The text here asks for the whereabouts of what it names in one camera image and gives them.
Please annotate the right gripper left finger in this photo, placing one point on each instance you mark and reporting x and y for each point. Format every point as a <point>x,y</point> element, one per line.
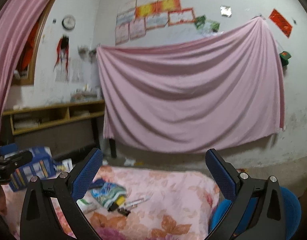
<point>82,175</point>

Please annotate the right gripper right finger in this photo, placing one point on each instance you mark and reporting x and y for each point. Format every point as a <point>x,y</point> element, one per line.
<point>225,175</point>

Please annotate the blue green snack bag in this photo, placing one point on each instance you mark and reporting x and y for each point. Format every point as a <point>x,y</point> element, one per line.
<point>108,193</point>

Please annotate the grey foil wrapper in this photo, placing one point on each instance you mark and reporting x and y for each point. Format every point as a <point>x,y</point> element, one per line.
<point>131,204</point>

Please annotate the person left hand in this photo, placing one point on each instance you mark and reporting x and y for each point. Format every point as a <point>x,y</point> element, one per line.
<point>3,206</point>

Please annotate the white blue cartoon bag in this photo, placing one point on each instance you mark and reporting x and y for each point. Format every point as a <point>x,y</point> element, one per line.
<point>64,166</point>

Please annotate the blue cardboard box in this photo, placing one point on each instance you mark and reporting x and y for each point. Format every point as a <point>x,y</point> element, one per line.
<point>42,165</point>

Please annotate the wooden shelf desk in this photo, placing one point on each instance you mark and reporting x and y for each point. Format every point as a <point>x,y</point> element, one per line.
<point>68,129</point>

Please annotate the blue plastic bucket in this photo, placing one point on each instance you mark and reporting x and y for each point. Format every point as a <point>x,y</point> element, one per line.
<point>292,209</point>

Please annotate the stack of books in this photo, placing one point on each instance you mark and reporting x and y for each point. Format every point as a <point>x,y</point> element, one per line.
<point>86,93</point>

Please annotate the pink door curtain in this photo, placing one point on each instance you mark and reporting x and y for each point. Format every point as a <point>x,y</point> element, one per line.
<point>17,19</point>

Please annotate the pink sheet on wall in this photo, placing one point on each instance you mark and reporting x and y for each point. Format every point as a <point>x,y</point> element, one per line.
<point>217,92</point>

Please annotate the wooden window frame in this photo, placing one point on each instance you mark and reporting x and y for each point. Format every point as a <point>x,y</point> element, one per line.
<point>25,70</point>

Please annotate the red tassel wall ornament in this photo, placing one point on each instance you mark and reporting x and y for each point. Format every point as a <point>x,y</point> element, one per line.
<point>62,53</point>

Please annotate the round wall clock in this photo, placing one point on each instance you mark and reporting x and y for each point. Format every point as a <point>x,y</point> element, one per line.
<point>68,22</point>

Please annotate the red paper wall poster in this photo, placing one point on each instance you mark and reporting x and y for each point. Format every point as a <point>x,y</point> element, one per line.
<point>279,20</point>

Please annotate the wall certificates cluster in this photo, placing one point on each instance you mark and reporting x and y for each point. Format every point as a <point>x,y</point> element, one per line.
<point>136,17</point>

